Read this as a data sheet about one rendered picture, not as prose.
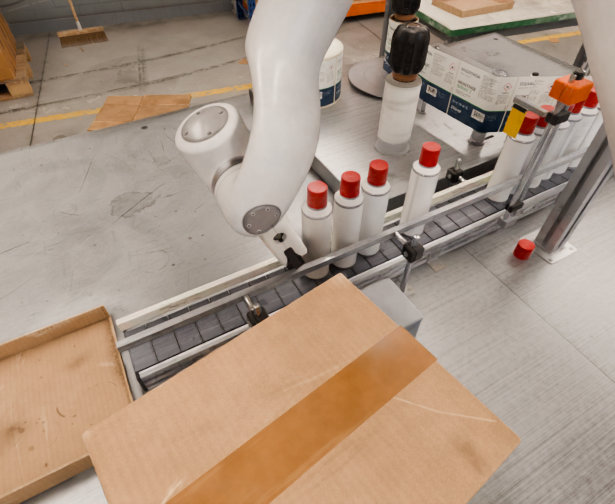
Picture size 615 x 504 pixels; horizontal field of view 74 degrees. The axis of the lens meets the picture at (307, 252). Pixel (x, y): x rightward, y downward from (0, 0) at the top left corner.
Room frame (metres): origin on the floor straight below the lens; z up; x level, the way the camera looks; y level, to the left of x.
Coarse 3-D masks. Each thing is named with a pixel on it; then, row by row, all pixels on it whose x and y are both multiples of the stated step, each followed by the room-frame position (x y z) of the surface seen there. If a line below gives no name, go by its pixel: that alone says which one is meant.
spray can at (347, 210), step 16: (352, 176) 0.54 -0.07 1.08; (336, 192) 0.55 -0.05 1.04; (352, 192) 0.53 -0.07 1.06; (336, 208) 0.53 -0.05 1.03; (352, 208) 0.52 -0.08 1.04; (336, 224) 0.53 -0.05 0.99; (352, 224) 0.52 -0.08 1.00; (336, 240) 0.52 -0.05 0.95; (352, 240) 0.52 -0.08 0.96; (352, 256) 0.52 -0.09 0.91
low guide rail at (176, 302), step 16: (480, 176) 0.77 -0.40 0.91; (448, 192) 0.71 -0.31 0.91; (400, 208) 0.66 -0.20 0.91; (240, 272) 0.48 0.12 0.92; (256, 272) 0.49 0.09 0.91; (208, 288) 0.44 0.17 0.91; (224, 288) 0.46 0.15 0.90; (160, 304) 0.41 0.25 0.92; (176, 304) 0.41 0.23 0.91; (128, 320) 0.38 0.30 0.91; (144, 320) 0.39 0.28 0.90
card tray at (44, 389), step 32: (64, 320) 0.41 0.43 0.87; (96, 320) 0.43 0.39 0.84; (0, 352) 0.35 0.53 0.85; (32, 352) 0.36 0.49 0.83; (64, 352) 0.36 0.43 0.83; (96, 352) 0.36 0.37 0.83; (0, 384) 0.30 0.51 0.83; (32, 384) 0.30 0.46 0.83; (64, 384) 0.30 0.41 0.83; (96, 384) 0.30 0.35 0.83; (128, 384) 0.30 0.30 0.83; (0, 416) 0.25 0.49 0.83; (32, 416) 0.25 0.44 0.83; (64, 416) 0.25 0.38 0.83; (96, 416) 0.25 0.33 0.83; (0, 448) 0.20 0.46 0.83; (32, 448) 0.20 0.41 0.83; (64, 448) 0.20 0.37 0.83; (0, 480) 0.16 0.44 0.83; (32, 480) 0.15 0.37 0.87; (64, 480) 0.16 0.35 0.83
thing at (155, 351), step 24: (528, 192) 0.75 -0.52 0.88; (456, 216) 0.67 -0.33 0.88; (480, 216) 0.67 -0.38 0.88; (408, 240) 0.60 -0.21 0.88; (432, 240) 0.60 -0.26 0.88; (360, 264) 0.53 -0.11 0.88; (240, 288) 0.47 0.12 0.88; (288, 288) 0.47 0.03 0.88; (312, 288) 0.47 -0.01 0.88; (216, 312) 0.42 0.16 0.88; (240, 312) 0.42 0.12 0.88; (168, 336) 0.37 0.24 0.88; (192, 336) 0.37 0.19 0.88; (216, 336) 0.37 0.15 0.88; (144, 360) 0.32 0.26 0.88
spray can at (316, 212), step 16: (320, 192) 0.50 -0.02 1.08; (304, 208) 0.51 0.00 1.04; (320, 208) 0.50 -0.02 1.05; (304, 224) 0.50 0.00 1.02; (320, 224) 0.49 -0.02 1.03; (304, 240) 0.50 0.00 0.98; (320, 240) 0.49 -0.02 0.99; (304, 256) 0.50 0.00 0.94; (320, 256) 0.49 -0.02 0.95; (320, 272) 0.49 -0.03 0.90
